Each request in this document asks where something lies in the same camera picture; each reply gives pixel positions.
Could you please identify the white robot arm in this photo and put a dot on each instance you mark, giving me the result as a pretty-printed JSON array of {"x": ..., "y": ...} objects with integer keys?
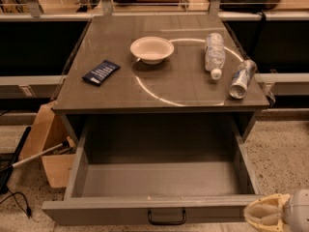
[{"x": 296, "y": 216}]

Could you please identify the silver drink can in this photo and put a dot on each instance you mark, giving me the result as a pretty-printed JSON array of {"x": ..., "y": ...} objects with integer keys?
[{"x": 242, "y": 79}]

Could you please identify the clear plastic water bottle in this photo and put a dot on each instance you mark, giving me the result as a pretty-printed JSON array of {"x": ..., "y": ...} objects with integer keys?
[{"x": 214, "y": 55}]

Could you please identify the white bowl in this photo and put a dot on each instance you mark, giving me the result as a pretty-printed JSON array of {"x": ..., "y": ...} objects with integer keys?
[{"x": 151, "y": 50}]

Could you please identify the cardboard box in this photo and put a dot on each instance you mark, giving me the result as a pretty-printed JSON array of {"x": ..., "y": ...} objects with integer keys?
[{"x": 47, "y": 131}]

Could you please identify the dark blue snack packet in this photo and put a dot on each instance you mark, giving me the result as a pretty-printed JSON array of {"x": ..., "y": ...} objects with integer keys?
[{"x": 100, "y": 73}]

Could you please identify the grey top drawer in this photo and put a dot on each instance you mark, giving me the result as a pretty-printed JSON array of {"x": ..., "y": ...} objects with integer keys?
[{"x": 159, "y": 169}]

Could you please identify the grey drawer cabinet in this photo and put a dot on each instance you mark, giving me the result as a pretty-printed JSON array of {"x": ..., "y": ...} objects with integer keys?
[{"x": 177, "y": 84}]

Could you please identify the white and black stick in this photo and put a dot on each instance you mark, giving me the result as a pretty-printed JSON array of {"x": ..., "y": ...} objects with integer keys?
[{"x": 65, "y": 144}]

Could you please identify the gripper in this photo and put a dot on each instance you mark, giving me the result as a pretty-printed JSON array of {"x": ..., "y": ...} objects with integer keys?
[{"x": 297, "y": 208}]

